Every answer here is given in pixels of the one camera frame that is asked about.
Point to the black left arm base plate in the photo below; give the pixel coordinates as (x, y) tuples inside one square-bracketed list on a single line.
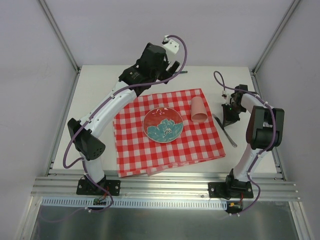
[(86, 188)]

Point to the silver table knife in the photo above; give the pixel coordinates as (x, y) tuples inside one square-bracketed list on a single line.
[(224, 131)]

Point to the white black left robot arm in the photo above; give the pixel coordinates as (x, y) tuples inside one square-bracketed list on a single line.
[(85, 132)]

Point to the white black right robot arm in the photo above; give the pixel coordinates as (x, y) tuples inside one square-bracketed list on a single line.
[(263, 133)]

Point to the aluminium frame post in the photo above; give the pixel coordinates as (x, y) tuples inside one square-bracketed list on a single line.
[(56, 29), (276, 34)]

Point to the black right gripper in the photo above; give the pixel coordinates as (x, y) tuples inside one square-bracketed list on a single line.
[(230, 110)]

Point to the red teal ceramic plate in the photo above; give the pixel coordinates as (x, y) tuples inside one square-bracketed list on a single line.
[(162, 125)]

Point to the salmon pink plastic cup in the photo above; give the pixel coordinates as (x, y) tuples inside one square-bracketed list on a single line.
[(198, 110)]

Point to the white slotted cable duct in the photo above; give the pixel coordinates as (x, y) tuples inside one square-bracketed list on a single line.
[(89, 202)]

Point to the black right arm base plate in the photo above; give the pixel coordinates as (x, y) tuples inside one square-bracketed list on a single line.
[(222, 190)]

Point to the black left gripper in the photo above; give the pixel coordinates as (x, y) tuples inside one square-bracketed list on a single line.
[(169, 72)]

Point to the aluminium frame post right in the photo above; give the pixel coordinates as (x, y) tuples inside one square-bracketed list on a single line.
[(276, 34)]

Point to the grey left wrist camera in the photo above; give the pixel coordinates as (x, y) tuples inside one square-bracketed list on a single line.
[(170, 45)]

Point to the aluminium front rail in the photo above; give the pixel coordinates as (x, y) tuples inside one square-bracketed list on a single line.
[(167, 185)]

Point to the red white checkered cloth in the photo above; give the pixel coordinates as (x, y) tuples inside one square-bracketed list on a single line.
[(137, 154)]

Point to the aluminium frame post left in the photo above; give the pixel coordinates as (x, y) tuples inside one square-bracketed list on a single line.
[(56, 29)]

